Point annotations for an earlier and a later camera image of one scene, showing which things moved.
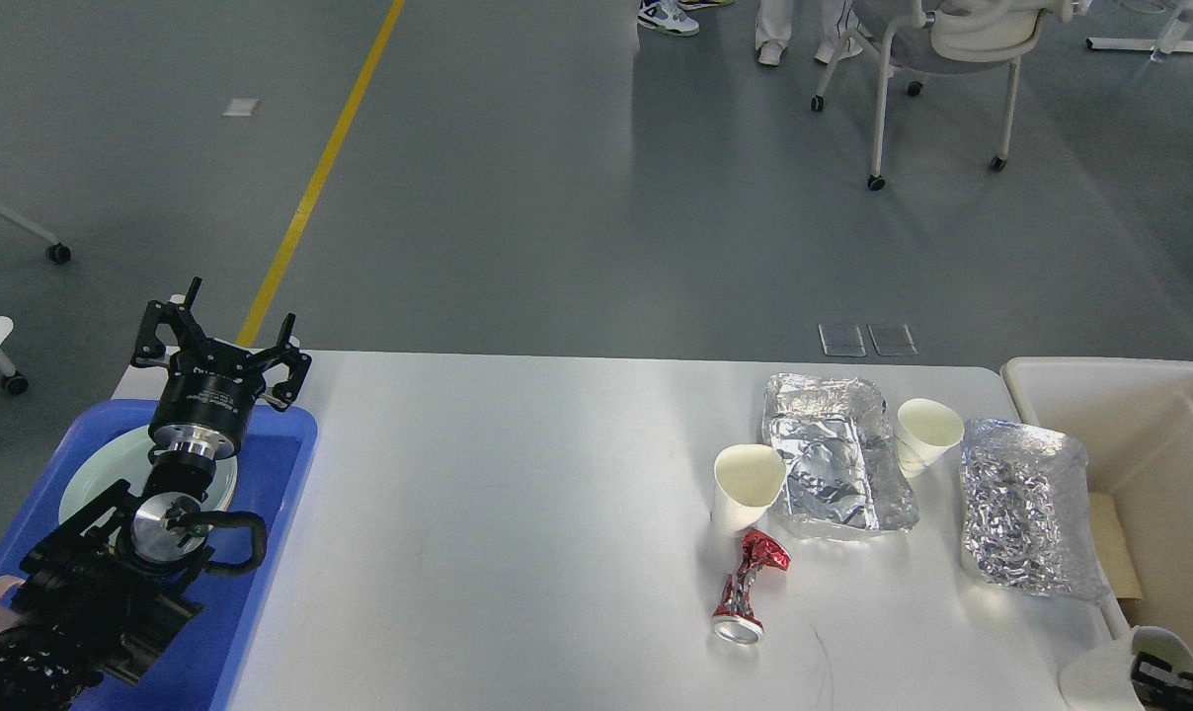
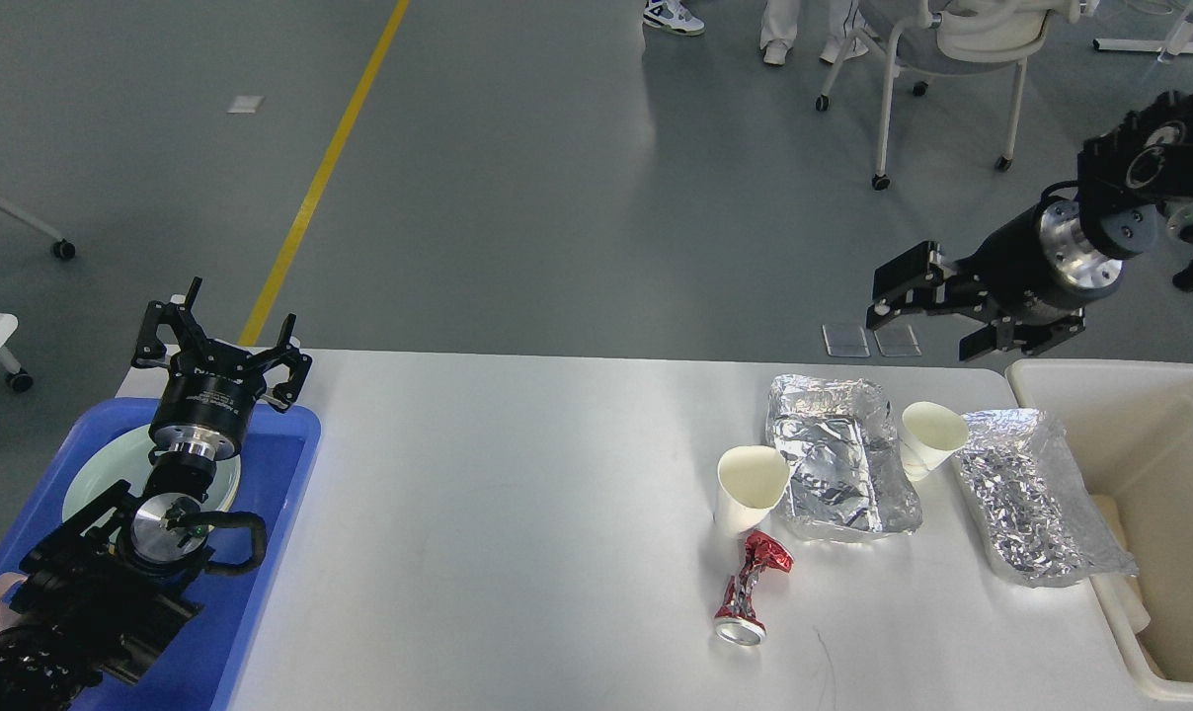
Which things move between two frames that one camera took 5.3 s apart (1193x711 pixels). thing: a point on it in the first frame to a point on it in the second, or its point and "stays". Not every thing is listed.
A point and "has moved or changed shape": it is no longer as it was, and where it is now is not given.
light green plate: [124, 456] stays
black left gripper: [204, 403] stays
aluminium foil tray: [1028, 524] has moved or changed shape
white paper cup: [924, 430] stays
